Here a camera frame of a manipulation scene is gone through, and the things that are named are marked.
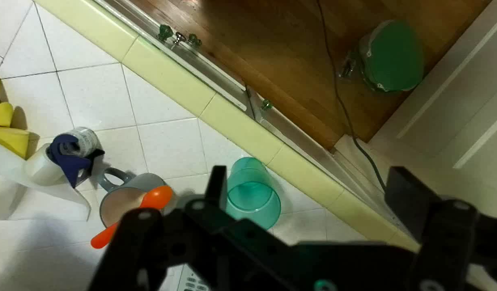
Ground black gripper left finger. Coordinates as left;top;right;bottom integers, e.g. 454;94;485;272
88;164;245;291

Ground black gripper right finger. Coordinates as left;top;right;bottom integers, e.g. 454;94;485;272
384;166;497;291

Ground translucent green cup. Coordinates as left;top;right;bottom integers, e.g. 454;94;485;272
224;156;284;232

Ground grey mug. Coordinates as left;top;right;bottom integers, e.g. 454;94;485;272
96;167;180;230

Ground translucent tape roll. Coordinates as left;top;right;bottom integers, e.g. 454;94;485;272
20;143;67;188

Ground white panelled door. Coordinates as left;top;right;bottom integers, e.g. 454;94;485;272
367;0;497;217

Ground white plastic sheet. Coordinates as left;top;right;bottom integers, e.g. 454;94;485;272
0;138;95;224

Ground yellow rubber gloves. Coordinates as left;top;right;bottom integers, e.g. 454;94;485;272
0;72;43;161

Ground green trash bin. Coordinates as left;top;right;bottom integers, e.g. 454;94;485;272
337;20;426;96

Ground black hanging cable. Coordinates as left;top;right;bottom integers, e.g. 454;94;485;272
315;0;391;193

